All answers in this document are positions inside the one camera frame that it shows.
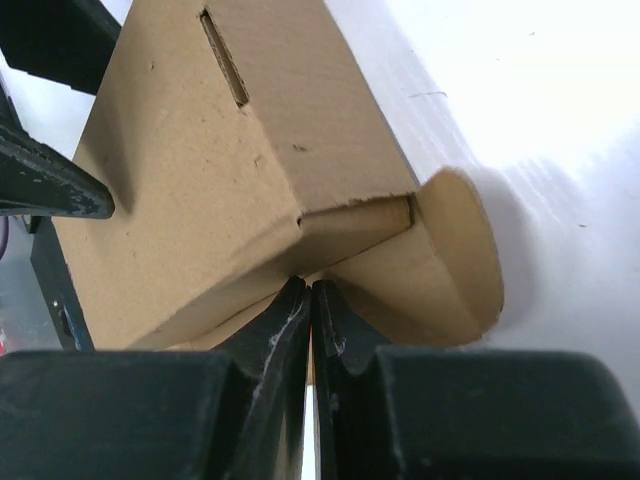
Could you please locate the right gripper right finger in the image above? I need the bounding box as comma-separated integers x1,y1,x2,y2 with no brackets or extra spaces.
310,281,639,479

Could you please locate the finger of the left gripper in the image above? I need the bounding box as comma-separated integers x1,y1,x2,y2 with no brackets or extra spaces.
1,0,121,95
1,122,115,219

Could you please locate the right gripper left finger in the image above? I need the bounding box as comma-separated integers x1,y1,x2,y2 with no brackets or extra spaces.
1,277,311,479

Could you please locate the brown cardboard box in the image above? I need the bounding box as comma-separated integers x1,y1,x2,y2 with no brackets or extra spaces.
55,1,504,349

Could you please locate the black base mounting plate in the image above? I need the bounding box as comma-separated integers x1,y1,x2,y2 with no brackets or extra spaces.
30,217,94,351

